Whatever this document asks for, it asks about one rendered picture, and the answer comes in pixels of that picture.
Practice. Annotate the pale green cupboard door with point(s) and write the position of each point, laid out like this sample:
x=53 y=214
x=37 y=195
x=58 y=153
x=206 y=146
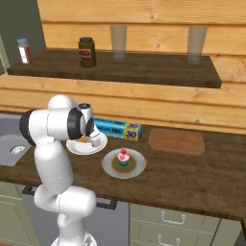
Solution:
x=11 y=217
x=230 y=233

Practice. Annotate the spice bottle with blue cap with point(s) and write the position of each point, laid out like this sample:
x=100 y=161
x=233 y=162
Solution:
x=24 y=53

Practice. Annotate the brown wooden cutting board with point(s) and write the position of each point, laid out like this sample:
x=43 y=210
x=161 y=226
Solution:
x=176 y=141

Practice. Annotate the brown jam jar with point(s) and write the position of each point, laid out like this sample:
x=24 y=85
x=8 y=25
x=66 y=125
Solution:
x=87 y=53

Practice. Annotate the grey plate with brown centre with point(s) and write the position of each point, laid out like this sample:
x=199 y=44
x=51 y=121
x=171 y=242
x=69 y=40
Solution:
x=136 y=163

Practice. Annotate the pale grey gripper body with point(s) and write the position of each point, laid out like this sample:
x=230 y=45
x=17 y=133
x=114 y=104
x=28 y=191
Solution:
x=95 y=137

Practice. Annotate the dark wooden shelf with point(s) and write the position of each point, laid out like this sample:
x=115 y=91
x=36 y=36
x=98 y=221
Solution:
x=134 y=68

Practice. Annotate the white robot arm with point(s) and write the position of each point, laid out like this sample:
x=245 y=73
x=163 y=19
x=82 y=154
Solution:
x=53 y=160

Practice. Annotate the white plate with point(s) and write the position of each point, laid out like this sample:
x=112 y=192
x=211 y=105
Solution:
x=81 y=148

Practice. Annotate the pink frosted cupcake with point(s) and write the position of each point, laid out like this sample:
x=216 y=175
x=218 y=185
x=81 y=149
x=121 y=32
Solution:
x=123 y=157

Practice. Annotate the grey metal sink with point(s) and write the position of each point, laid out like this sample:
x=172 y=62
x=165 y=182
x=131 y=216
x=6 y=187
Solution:
x=11 y=137

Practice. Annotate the blue foil wrap box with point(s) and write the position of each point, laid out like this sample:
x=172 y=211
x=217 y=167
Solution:
x=118 y=128

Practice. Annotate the grey dishwasher door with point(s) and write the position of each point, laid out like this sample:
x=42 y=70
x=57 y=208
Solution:
x=112 y=226

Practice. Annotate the clear drinking glass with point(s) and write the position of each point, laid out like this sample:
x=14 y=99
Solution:
x=196 y=43
x=118 y=41

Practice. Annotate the brown croissant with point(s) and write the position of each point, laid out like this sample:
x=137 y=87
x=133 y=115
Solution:
x=84 y=140

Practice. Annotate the pale green drawer front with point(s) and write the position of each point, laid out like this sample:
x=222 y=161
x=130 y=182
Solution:
x=144 y=235
x=198 y=219

